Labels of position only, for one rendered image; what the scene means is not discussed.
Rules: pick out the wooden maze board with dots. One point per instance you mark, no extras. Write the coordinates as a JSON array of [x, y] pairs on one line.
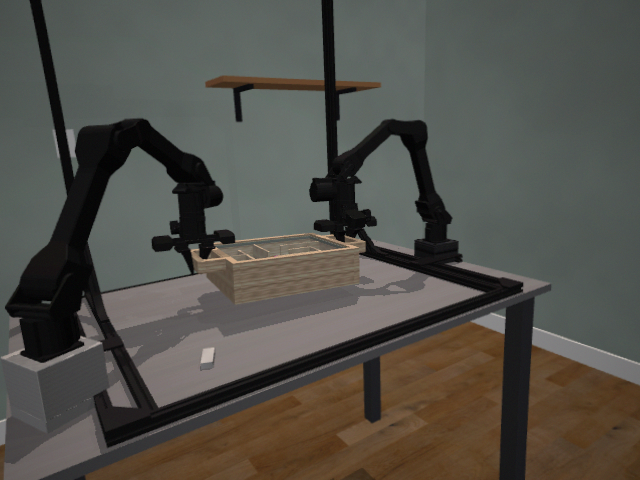
[[265, 268]]

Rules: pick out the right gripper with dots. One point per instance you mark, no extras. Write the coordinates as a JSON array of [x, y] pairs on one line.
[[192, 226]]

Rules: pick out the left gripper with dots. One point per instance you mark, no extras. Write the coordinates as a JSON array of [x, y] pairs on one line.
[[337, 228]]

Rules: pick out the white rectangular block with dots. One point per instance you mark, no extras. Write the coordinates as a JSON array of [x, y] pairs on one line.
[[207, 360]]

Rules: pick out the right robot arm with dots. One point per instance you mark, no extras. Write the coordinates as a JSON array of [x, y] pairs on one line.
[[60, 269]]

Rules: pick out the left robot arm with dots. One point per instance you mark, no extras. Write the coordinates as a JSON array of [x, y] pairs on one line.
[[347, 164]]

